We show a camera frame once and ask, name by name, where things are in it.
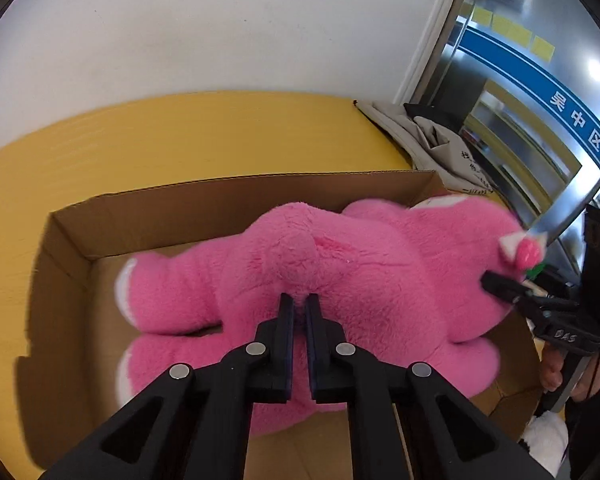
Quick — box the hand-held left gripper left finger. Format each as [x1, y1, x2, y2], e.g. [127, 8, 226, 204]
[40, 293, 295, 480]

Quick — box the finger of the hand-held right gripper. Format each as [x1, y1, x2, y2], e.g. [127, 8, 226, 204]
[521, 280, 580, 308]
[481, 270, 542, 312]

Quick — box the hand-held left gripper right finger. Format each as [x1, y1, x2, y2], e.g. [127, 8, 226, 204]
[305, 293, 557, 480]

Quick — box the pink plush toy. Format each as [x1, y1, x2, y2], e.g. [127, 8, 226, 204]
[114, 198, 549, 429]

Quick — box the brown cardboard box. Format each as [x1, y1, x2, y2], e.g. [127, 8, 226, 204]
[16, 170, 544, 480]

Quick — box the person's right forearm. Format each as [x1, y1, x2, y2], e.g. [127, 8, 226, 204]
[562, 345, 600, 480]

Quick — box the yellow desktop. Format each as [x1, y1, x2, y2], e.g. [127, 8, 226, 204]
[0, 91, 417, 461]

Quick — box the person's right hand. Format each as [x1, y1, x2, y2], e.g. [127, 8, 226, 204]
[539, 349, 564, 392]

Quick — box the white plush toy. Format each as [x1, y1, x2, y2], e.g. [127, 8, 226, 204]
[521, 411, 570, 480]

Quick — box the beige cloth bag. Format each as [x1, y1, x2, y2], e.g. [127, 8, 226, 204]
[352, 100, 503, 197]

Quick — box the blue door banner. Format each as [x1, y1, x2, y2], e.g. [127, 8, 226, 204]
[457, 25, 600, 192]

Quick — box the row of yellow sticky notes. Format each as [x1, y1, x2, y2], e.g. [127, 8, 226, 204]
[470, 7, 557, 60]

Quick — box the metal glass door frame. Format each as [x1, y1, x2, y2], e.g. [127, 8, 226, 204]
[395, 0, 600, 281]

